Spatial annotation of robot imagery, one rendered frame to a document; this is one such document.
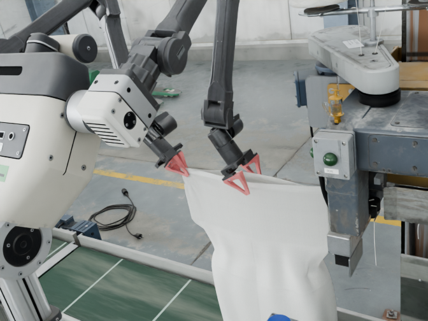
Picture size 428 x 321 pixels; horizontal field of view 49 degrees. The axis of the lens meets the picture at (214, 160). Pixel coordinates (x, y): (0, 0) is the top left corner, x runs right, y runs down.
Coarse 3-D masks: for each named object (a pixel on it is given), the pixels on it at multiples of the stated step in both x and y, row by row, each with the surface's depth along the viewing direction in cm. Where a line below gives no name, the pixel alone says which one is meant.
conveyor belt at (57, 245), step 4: (52, 240) 260; (56, 240) 260; (60, 240) 259; (52, 244) 257; (56, 244) 256; (60, 244) 255; (64, 244) 255; (68, 244) 255; (52, 248) 253; (56, 248) 252; (60, 248) 252; (52, 252) 249; (56, 252) 249; (48, 256) 247; (52, 256) 247; (60, 260) 249; (56, 264) 247; (40, 276) 240
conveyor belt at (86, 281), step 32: (96, 256) 239; (64, 288) 220; (96, 288) 216; (128, 288) 212; (160, 288) 209; (192, 288) 205; (96, 320) 197; (128, 320) 194; (160, 320) 190; (192, 320) 187
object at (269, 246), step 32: (192, 192) 155; (224, 192) 145; (256, 192) 136; (288, 192) 132; (320, 192) 128; (224, 224) 152; (256, 224) 142; (288, 224) 137; (320, 224) 132; (224, 256) 150; (256, 256) 144; (288, 256) 139; (320, 256) 137; (224, 288) 155; (256, 288) 145; (288, 288) 139; (320, 288) 138; (224, 320) 163; (256, 320) 151; (320, 320) 140
